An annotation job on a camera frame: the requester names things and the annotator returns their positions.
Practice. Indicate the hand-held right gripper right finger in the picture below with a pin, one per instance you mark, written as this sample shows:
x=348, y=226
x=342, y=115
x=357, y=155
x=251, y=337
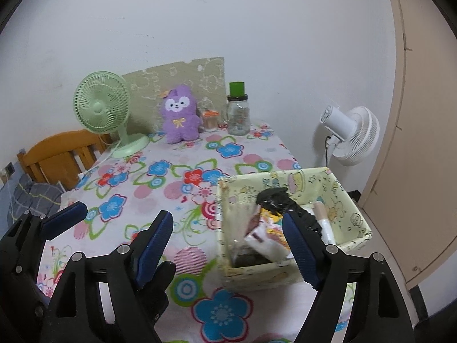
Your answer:
x=300, y=250

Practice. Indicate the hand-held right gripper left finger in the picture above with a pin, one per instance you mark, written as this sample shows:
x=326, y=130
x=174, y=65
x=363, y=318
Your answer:
x=153, y=246

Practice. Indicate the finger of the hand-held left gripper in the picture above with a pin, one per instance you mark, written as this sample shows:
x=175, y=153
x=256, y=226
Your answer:
x=159, y=293
x=64, y=218

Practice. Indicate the yellow cartoon tissue pack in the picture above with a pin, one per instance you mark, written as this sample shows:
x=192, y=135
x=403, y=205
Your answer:
x=273, y=227

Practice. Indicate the yellow cartoon fabric storage box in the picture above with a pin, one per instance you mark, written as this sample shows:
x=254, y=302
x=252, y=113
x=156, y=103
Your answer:
x=250, y=275

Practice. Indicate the black garbage bag roll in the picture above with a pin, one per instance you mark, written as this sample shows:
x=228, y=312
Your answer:
x=275, y=198

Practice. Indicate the clear packet with pink card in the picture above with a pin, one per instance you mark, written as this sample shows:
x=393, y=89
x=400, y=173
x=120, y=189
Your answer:
x=242, y=228

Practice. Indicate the grey plaid pillow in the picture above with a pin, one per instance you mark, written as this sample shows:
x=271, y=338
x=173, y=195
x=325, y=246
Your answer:
x=39, y=194

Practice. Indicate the floral tablecloth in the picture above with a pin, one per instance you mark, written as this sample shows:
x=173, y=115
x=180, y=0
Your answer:
x=160, y=185

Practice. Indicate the wooden bed headboard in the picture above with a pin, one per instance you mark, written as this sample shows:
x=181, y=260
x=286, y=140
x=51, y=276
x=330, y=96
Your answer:
x=53, y=153

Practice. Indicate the green desk fan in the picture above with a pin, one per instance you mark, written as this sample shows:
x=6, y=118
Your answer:
x=100, y=107

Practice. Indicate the purple plush toy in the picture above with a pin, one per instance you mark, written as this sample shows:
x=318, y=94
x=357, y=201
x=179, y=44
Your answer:
x=180, y=125

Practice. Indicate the white floor fan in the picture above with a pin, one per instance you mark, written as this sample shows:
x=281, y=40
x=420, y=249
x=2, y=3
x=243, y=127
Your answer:
x=357, y=135

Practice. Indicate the cotton swab container orange lid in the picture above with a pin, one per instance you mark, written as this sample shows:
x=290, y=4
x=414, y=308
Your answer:
x=210, y=123

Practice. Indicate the glass jar with green lid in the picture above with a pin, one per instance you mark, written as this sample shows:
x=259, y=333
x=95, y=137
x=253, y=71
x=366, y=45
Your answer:
x=238, y=118

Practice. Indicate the green patterned board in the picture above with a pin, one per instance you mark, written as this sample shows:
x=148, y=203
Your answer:
x=150, y=85

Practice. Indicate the beige door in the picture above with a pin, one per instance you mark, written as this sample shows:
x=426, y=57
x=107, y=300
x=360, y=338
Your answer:
x=421, y=114

